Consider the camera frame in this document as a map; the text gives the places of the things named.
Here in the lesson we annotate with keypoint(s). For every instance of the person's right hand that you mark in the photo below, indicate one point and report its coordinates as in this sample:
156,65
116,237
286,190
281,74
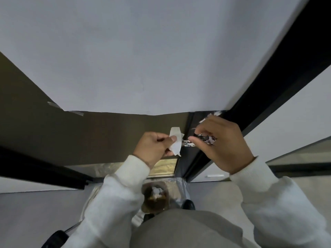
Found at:
225,144

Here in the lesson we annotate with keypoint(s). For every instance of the person's left hand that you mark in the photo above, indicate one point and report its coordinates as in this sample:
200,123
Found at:
148,149

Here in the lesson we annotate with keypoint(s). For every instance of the person's right thumb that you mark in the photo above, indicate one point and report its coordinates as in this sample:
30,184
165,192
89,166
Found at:
197,140

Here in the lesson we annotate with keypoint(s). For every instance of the person's left thumb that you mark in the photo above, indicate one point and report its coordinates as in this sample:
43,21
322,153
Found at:
166,138

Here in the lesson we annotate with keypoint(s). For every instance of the white torn tape piece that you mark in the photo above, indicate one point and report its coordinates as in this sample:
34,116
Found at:
176,147

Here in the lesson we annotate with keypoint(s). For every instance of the black white flaked tape strip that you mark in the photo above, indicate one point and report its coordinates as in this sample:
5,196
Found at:
210,138

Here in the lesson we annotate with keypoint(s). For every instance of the person's right forearm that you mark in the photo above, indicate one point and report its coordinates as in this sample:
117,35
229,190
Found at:
279,206

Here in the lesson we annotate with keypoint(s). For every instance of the person's left forearm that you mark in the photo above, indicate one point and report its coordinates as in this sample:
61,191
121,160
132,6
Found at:
111,204

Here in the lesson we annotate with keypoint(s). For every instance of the glass window panel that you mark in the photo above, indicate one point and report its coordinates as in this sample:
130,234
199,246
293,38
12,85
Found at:
164,167

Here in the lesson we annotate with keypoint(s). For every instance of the white tape residue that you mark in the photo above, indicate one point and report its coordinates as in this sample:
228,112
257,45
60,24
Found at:
216,113

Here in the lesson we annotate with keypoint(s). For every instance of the small white label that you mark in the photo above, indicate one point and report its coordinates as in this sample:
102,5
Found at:
215,175

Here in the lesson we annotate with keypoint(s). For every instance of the white paper scraps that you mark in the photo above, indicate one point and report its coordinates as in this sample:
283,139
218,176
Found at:
157,191

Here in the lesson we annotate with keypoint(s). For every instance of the bin with clear bag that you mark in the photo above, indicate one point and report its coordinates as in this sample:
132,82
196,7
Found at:
178,193

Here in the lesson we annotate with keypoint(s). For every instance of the person's black shoe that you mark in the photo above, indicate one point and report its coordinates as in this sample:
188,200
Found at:
188,204

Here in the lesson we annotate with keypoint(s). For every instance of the large white paper sheet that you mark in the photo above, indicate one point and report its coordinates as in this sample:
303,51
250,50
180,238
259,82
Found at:
144,54

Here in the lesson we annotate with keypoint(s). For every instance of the person's grey trousers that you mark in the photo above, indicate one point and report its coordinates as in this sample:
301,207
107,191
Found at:
186,229

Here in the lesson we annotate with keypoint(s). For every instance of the grey masking tape strip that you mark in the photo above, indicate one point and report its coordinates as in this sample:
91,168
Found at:
54,105
77,113

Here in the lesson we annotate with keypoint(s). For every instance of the black rounded object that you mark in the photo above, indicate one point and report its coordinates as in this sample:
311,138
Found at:
54,240

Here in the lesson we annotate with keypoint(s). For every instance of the black door frame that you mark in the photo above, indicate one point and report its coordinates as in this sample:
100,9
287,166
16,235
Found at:
279,74

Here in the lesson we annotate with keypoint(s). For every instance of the black skirting rail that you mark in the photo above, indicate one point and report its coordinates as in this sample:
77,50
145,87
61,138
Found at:
41,167

